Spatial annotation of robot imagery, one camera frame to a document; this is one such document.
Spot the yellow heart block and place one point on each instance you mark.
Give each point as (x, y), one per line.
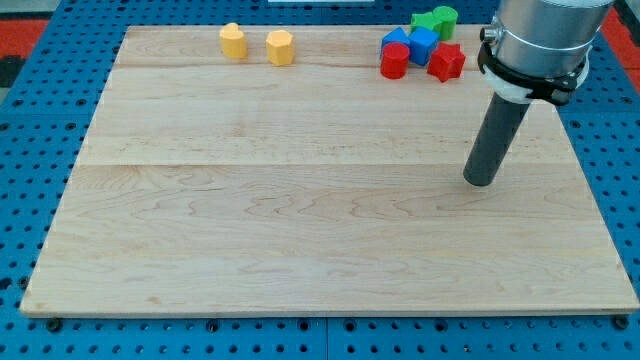
(233, 42)

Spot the green star block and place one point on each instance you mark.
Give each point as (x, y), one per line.
(426, 21)

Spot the dark grey cylindrical pointer tool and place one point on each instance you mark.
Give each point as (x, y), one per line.
(500, 125)

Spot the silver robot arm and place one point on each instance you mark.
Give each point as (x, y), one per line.
(544, 38)

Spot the red cylinder block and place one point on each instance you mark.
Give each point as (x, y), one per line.
(394, 60)

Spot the blue cube block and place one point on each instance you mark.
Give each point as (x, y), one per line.
(423, 43)

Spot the yellow octagon block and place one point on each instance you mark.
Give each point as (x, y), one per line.
(280, 47)

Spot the green cylinder block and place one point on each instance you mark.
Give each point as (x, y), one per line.
(448, 17)

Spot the red star block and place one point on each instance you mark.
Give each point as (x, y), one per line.
(447, 62)

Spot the black and white mounting clamp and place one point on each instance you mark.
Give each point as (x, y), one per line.
(520, 88)

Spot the blue triangular block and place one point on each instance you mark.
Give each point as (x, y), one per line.
(395, 38)

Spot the light wooden board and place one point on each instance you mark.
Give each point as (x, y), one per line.
(211, 187)

